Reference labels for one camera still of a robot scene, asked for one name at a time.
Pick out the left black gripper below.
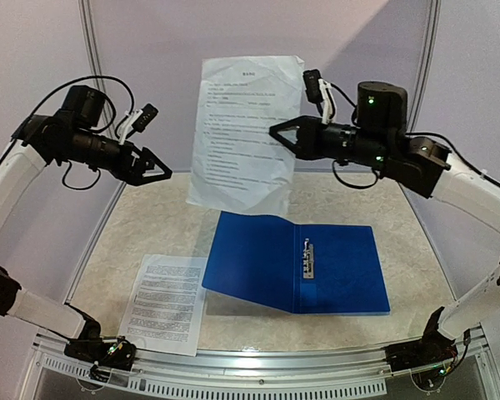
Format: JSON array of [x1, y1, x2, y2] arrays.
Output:
[[61, 127, 173, 184]]

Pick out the printed paper sheet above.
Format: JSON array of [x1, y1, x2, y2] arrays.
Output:
[[118, 254, 207, 357], [187, 56, 305, 216]]

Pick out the blue plastic folder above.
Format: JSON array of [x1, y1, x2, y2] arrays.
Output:
[[202, 212, 391, 316]]

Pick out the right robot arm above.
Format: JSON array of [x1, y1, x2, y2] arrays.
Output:
[[269, 81, 500, 363]]

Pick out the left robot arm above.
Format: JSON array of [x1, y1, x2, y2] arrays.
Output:
[[0, 77, 173, 362]]

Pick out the metal folder clip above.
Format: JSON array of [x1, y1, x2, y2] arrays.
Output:
[[302, 238, 315, 279]]

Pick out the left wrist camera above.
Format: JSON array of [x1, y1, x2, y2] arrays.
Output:
[[116, 103, 158, 144]]

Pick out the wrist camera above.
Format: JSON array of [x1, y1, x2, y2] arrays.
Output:
[[116, 103, 158, 144], [302, 69, 337, 125]]

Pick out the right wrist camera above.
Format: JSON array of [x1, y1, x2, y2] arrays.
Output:
[[302, 69, 337, 125]]

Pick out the right aluminium frame post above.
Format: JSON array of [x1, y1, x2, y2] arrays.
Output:
[[407, 0, 442, 131]]

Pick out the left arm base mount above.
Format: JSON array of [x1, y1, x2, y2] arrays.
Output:
[[64, 330, 137, 372]]

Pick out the aluminium front rail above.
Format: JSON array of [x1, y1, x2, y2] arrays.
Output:
[[20, 327, 500, 399]]

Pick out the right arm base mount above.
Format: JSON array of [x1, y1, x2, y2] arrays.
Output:
[[383, 307, 471, 394]]

